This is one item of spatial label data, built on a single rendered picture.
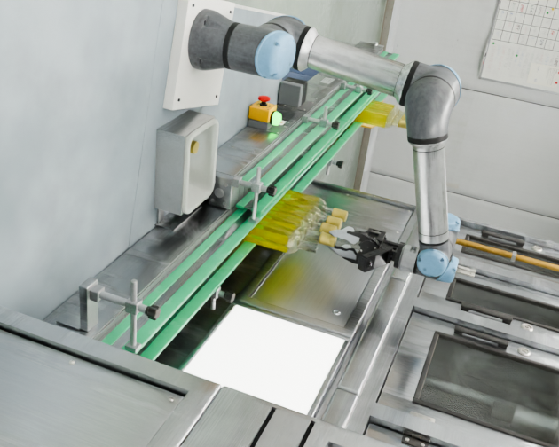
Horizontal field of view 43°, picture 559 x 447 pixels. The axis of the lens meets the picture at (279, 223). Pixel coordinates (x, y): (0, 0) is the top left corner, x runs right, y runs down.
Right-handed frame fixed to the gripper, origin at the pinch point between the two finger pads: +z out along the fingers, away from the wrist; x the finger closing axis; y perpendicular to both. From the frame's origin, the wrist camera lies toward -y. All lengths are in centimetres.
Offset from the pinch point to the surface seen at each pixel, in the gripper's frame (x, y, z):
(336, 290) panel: -13.0, -4.3, -4.8
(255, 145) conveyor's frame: 15.5, 16.9, 32.7
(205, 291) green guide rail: -3.7, -36.5, 21.9
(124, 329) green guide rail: 3, -68, 26
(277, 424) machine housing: 21, -97, -19
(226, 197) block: 9.7, -9.6, 29.6
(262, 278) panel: -12.3, -10.4, 16.1
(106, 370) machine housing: 20, -98, 11
